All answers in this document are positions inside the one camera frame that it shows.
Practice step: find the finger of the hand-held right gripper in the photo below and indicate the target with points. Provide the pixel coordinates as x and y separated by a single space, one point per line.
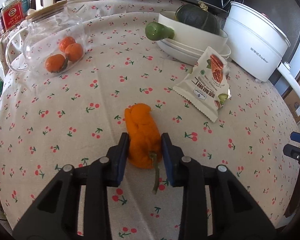
299 137
293 152

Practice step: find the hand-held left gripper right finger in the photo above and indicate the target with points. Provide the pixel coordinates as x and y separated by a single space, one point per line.
167 162

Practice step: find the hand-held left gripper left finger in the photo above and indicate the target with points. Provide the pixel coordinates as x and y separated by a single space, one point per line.
121 160

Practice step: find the orange bell pepper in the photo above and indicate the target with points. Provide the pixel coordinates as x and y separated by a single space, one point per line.
142 135

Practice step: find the brown cardboard box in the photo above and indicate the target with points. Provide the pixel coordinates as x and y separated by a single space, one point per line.
298 100

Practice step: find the dark brown chair back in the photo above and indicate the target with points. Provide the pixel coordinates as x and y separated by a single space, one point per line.
296 195

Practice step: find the cherry print tablecloth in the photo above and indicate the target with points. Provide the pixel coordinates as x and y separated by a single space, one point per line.
65 105

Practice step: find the white nut snack packet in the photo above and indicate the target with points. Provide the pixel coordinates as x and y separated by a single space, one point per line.
205 87

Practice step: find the white electric cooking pot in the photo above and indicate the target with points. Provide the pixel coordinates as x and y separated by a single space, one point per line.
252 45

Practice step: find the white shallow bowl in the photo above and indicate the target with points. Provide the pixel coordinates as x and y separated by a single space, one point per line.
187 59
180 52

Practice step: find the tangerine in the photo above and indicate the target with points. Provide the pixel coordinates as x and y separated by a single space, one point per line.
66 42
75 52
54 63

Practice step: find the white deep bowl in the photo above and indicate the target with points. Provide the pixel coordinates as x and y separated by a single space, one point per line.
190 38

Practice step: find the green gourd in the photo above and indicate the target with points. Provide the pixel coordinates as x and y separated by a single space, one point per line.
156 31

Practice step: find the glass jar with wooden lid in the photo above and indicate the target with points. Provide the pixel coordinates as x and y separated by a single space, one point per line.
40 37

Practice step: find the dark green pumpkin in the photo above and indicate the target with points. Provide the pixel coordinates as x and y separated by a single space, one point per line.
197 17

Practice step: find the red label glass jar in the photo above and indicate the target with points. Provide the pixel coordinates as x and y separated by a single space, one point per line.
12 15

